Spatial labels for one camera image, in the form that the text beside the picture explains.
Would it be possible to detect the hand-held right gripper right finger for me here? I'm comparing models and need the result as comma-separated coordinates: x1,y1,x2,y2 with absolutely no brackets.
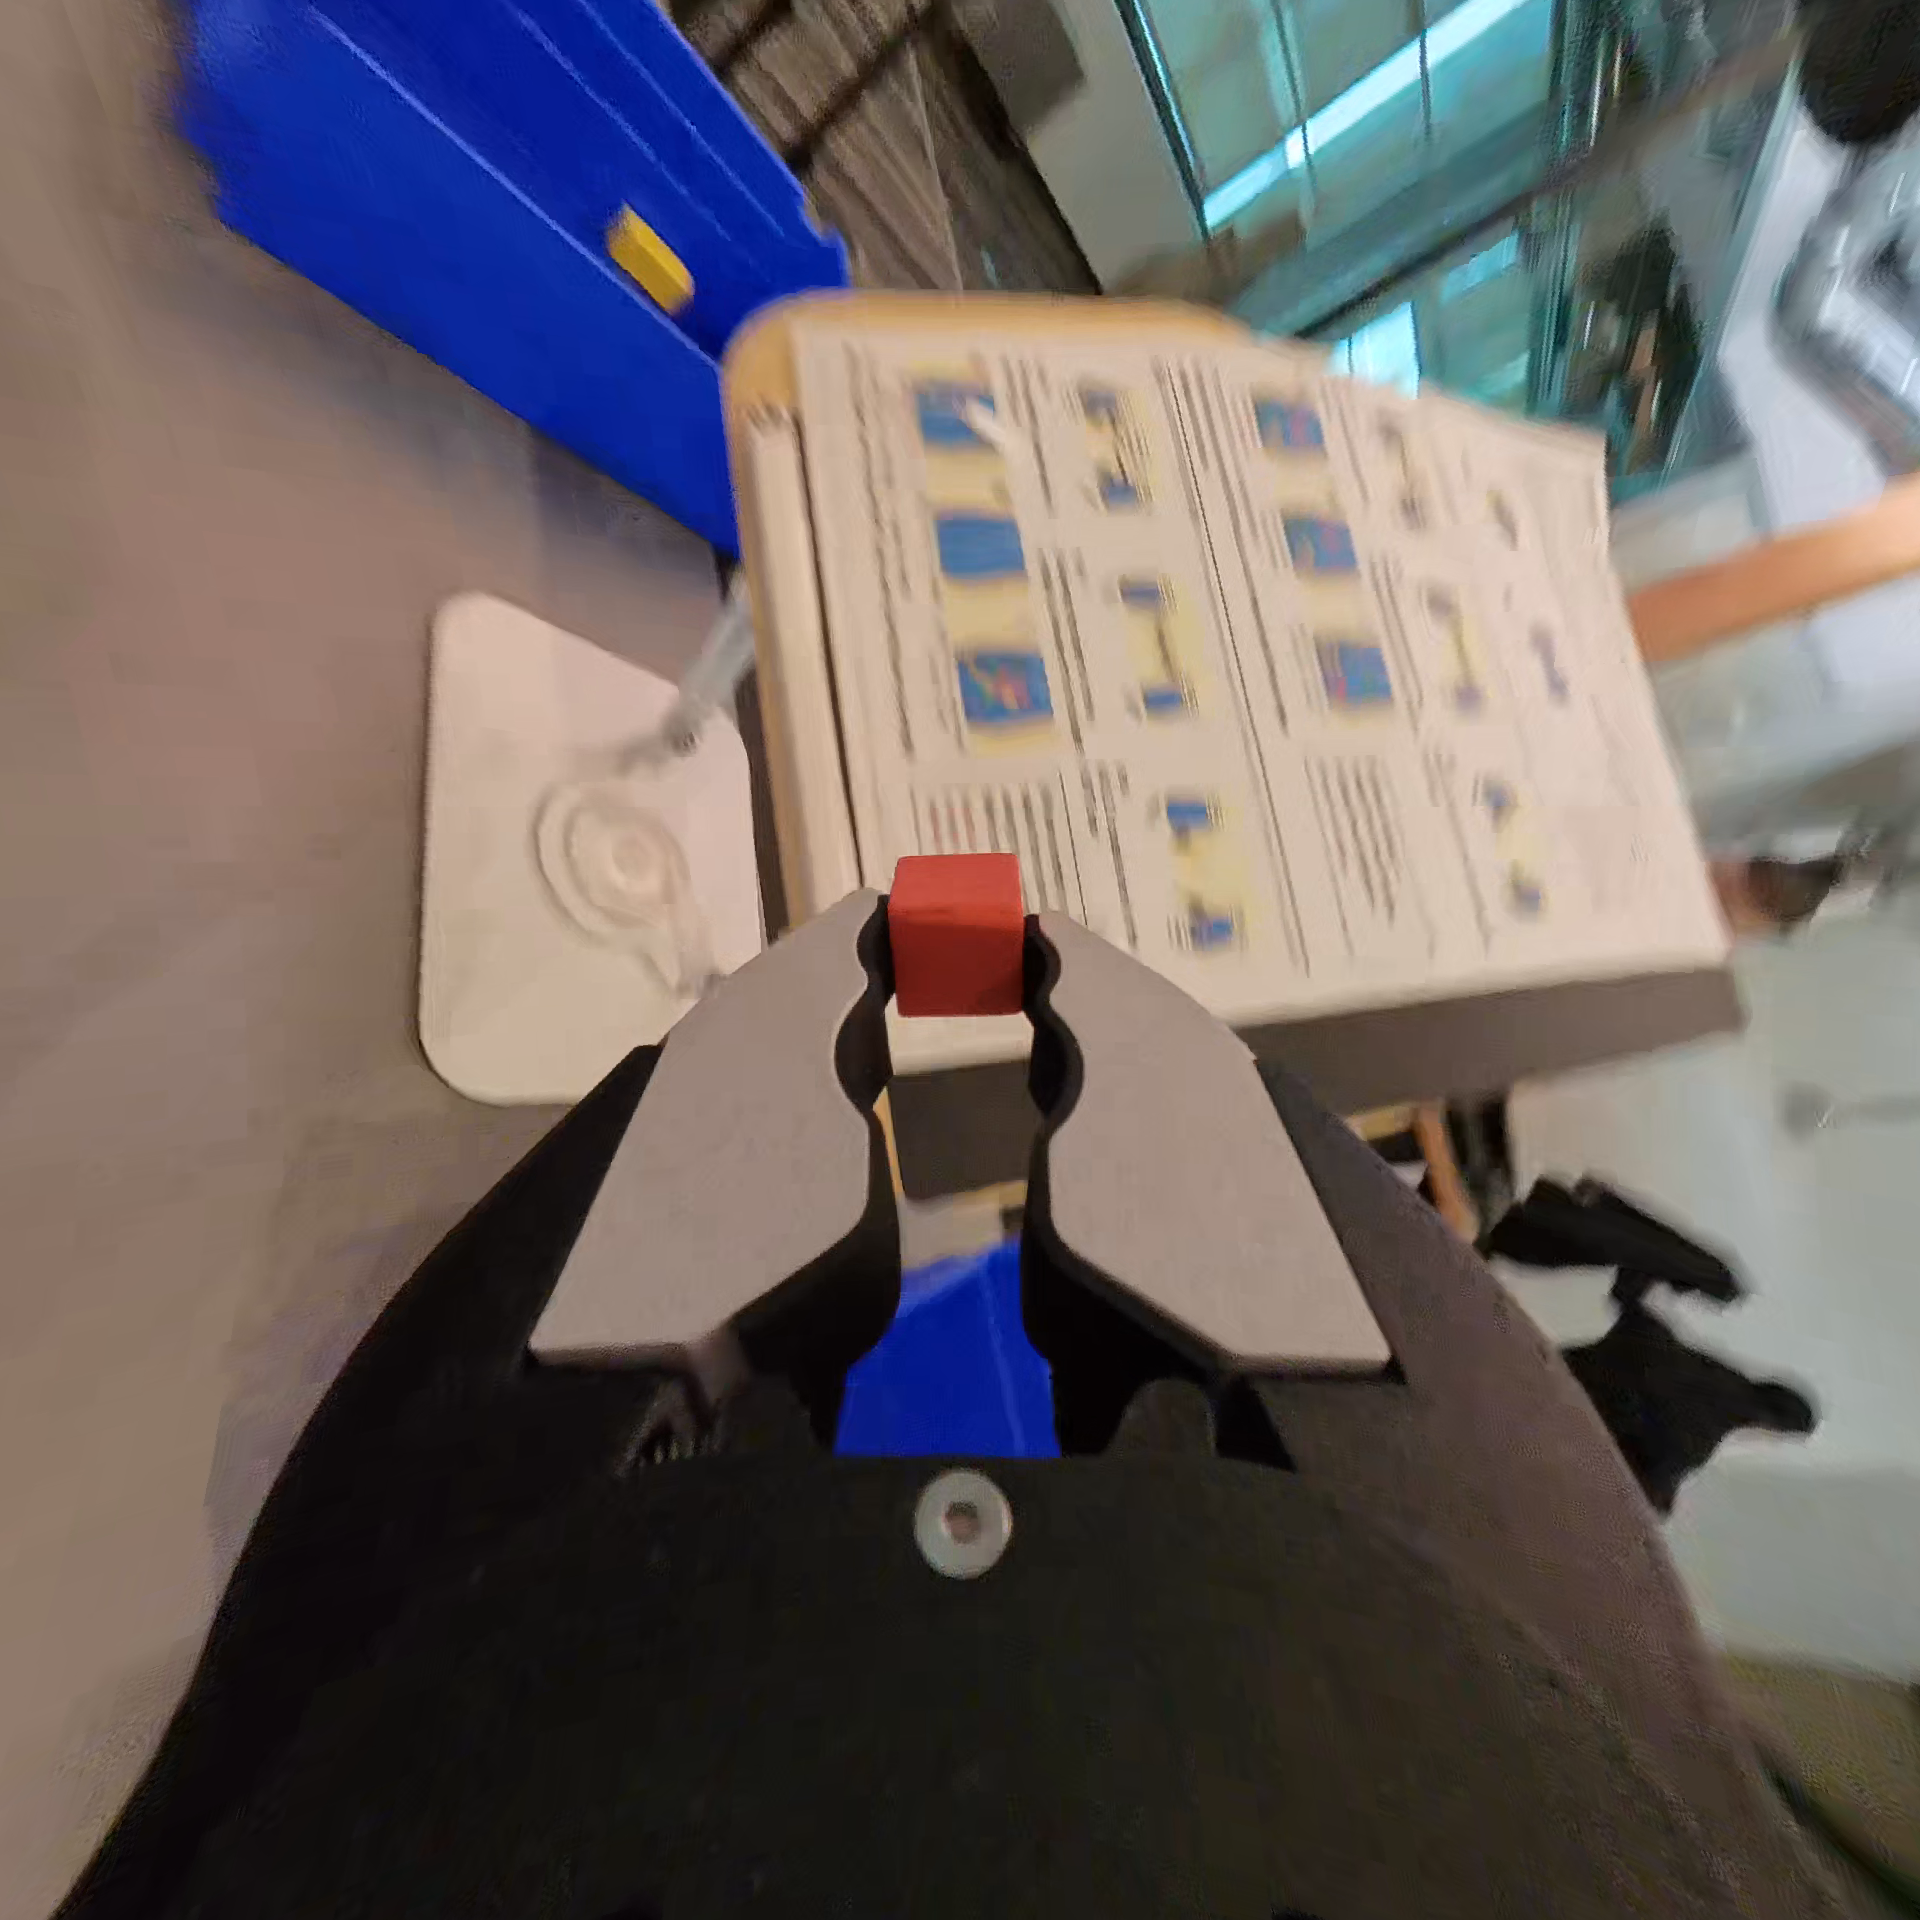
1020,906,1396,1456

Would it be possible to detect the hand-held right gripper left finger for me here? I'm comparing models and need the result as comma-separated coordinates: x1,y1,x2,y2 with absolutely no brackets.
525,892,906,1456

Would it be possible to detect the blue plastic bin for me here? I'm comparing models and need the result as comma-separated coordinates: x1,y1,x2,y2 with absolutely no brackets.
833,1237,1060,1460
172,0,856,561

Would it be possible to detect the red cube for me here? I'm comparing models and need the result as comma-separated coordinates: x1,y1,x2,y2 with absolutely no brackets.
884,853,1029,1020

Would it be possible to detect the instruction sheet on wooden board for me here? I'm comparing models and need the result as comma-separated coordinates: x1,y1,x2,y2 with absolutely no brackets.
720,293,1750,1204

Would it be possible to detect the white document stand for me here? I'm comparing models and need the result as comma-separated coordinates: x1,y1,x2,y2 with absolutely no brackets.
417,402,869,1108

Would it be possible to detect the printed instruction sheet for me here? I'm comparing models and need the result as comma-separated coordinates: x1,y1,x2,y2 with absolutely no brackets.
785,319,1731,1025

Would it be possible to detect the yellow cube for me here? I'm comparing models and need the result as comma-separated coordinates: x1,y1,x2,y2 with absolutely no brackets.
603,207,697,319

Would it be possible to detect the wooden post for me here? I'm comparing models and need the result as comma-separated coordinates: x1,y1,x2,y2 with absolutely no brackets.
1627,479,1920,665

